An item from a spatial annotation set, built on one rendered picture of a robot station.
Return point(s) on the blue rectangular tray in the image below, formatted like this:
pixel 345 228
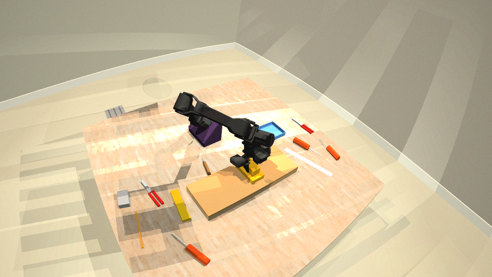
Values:
pixel 273 128

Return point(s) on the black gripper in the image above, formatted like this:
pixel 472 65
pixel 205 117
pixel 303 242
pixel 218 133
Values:
pixel 239 161

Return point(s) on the white rectangular block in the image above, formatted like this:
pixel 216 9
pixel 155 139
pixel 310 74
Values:
pixel 123 199

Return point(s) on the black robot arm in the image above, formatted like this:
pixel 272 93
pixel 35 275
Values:
pixel 203 115

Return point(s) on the white flat strip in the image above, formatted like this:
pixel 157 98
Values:
pixel 308 162

